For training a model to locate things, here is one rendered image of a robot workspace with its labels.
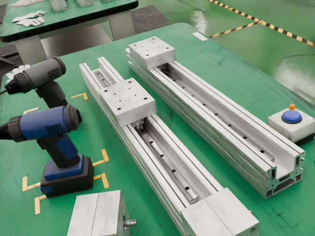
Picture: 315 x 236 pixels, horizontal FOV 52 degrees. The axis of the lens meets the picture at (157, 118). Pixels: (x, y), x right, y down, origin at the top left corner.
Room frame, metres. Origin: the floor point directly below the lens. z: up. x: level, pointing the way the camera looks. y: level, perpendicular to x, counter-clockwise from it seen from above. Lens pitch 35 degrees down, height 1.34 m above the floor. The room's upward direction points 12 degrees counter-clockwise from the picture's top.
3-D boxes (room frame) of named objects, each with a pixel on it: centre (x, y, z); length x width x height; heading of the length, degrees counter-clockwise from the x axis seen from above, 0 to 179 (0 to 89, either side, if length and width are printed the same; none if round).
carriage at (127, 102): (0.77, 0.07, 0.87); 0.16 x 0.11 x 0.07; 19
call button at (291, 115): (0.60, -0.32, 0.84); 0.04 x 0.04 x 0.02
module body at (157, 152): (0.77, 0.07, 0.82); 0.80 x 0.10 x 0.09; 19
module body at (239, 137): (0.83, -0.11, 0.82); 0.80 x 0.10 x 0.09; 19
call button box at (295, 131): (0.60, -0.31, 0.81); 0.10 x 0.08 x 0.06; 109
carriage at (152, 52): (1.06, -0.03, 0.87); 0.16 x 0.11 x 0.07; 19
